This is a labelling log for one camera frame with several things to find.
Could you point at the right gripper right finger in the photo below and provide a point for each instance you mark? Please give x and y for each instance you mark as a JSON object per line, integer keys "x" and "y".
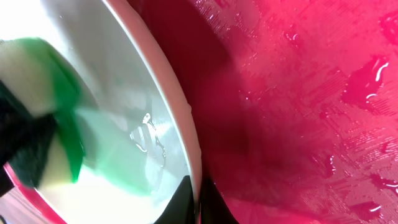
{"x": 213, "y": 209}

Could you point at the green yellow sponge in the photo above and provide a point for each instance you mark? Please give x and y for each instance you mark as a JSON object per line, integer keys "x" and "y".
{"x": 39, "y": 93}

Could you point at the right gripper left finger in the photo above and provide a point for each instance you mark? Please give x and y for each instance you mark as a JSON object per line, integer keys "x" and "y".
{"x": 181, "y": 208}

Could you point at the white plate top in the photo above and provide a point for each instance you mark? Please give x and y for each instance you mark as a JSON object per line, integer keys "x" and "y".
{"x": 134, "y": 121}

